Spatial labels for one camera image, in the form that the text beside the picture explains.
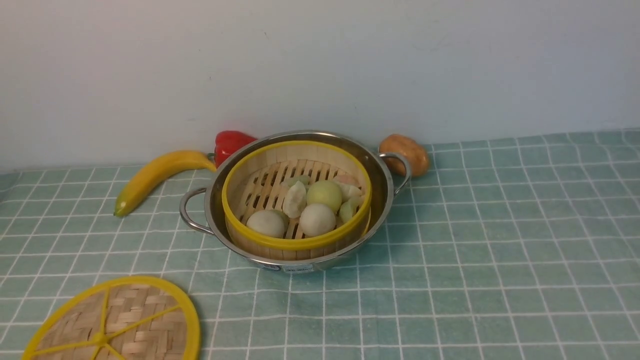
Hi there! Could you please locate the bamboo steamer basket yellow rim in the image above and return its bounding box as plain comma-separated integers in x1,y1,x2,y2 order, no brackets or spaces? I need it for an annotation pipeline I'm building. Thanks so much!
221,140,373,261

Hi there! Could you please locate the woven bamboo steamer lid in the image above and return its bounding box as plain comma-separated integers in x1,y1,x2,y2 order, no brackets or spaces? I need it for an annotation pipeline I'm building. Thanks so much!
22,275,202,360

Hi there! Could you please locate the pale green round bun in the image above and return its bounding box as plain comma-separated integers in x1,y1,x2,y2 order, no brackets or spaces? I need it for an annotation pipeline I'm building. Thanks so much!
306,180,343,214

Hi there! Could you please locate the green dumpling at back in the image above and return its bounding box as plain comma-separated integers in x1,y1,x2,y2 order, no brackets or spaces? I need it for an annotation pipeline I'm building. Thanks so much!
282,175,311,188

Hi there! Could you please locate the pink dumpling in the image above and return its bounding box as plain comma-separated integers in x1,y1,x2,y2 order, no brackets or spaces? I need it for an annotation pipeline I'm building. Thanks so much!
332,173,361,188

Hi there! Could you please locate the white folded dumpling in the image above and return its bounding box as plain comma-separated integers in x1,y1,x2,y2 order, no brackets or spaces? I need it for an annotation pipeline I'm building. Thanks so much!
282,180,307,219

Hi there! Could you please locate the white round bun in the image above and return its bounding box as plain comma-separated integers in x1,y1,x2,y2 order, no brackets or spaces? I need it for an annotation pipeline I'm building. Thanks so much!
298,203,337,238

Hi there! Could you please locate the white bun at left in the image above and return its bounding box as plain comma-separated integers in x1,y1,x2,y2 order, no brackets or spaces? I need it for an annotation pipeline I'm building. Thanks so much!
246,209,290,239

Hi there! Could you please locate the brown potato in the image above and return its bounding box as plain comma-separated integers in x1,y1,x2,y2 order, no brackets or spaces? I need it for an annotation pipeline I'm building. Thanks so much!
378,133,430,178

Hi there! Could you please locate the red bell pepper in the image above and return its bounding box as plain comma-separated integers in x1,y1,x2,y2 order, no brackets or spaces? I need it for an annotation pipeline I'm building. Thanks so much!
208,130,256,167

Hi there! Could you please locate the yellow banana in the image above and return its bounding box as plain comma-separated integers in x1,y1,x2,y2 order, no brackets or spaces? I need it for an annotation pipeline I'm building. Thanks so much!
113,150,217,218

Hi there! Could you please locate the green checkered tablecloth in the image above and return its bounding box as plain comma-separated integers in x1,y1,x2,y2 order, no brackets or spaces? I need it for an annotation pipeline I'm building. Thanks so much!
0,129,640,360

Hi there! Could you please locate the stainless steel two-handled pot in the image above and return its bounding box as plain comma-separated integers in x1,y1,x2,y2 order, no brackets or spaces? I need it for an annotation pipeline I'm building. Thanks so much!
179,130,411,274

